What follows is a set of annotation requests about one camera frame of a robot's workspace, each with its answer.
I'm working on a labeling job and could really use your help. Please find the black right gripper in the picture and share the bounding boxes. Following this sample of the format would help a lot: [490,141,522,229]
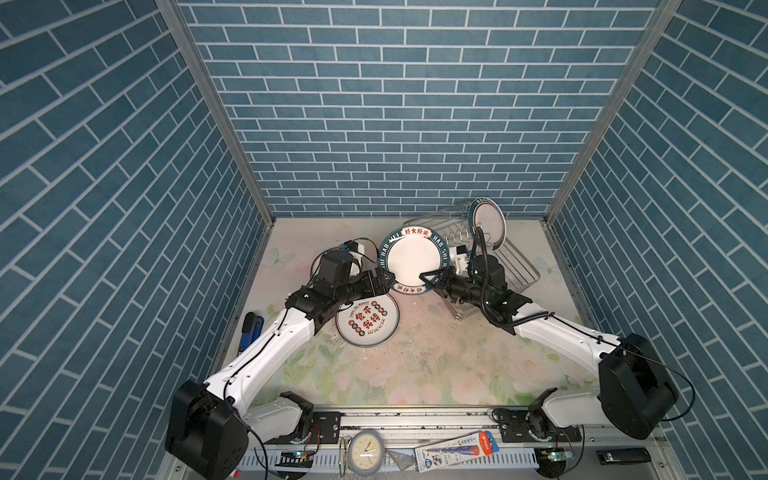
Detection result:
[420,265,491,308]

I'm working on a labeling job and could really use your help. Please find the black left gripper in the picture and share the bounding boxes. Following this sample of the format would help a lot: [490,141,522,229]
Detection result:
[332,266,396,307]

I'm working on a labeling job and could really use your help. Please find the second-last hao wei plate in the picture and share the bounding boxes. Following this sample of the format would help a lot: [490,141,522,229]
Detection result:
[378,225,450,295]

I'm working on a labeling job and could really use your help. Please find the metal wire dish rack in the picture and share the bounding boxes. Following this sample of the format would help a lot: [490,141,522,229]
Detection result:
[404,197,540,326]

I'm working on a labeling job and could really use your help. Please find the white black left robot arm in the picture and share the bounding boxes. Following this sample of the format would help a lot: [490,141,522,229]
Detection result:
[165,250,395,479]

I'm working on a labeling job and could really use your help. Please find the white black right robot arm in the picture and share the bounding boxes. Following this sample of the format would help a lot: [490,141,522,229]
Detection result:
[419,254,680,441]

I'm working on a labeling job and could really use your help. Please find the rear plate in rack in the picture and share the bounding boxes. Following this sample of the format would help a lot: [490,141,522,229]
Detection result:
[468,198,507,250]

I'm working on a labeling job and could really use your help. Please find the blue black stapler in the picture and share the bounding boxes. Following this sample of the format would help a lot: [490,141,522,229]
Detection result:
[238,312,264,354]

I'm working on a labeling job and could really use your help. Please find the blue white toothpaste box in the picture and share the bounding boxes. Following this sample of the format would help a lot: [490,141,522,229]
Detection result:
[414,431,499,473]

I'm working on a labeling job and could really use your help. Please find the round white dial timer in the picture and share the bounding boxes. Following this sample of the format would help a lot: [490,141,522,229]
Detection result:
[346,429,386,477]

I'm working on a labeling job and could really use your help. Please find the aluminium front rail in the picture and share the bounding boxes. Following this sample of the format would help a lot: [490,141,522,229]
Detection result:
[225,405,684,479]

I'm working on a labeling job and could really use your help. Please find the black device on rail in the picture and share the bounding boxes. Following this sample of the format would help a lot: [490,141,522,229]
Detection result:
[596,447,651,465]

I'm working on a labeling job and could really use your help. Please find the aluminium corner post left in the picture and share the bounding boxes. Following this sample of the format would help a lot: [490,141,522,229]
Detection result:
[156,0,275,228]

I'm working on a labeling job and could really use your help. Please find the aluminium corner post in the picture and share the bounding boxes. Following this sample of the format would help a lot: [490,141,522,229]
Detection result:
[543,0,682,226]
[156,0,275,228]

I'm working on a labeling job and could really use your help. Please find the aluminium corner post right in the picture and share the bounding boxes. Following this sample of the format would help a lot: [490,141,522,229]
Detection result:
[543,0,682,226]

